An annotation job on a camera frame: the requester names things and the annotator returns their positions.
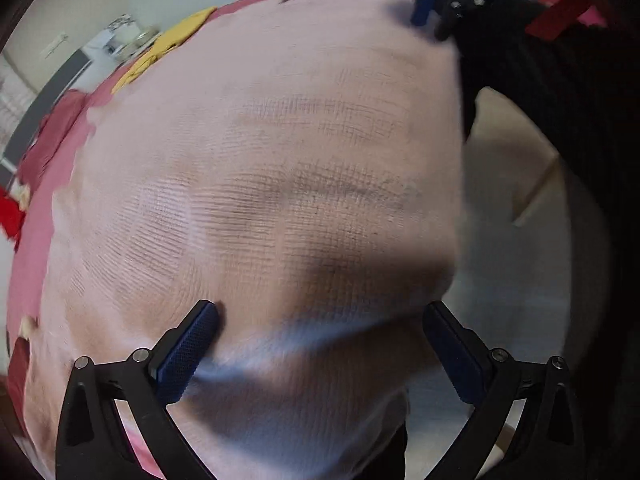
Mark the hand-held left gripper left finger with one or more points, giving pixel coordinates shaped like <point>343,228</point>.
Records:
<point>187,350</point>

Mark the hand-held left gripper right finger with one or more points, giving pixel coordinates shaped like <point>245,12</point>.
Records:
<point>456,360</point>

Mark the light pink knit sweater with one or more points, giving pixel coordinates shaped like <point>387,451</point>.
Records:
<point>270,185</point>

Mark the red cloth strip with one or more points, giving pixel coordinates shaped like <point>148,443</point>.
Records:
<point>560,15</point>

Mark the person's black clothing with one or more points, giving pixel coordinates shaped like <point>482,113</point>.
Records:
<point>565,125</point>

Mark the pink bed sheet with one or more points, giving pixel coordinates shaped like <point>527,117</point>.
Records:
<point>45,200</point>

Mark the bright red cloth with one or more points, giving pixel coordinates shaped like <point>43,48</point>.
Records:
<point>11,215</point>

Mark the dark pink crumpled blanket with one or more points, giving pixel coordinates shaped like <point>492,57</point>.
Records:
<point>52,130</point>

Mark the yellow garment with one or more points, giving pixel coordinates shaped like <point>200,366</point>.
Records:
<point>160,45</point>

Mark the grey headboard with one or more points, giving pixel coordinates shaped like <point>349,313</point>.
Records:
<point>45,102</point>

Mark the white bedside cabinet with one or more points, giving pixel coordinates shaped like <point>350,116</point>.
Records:
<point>117,40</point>

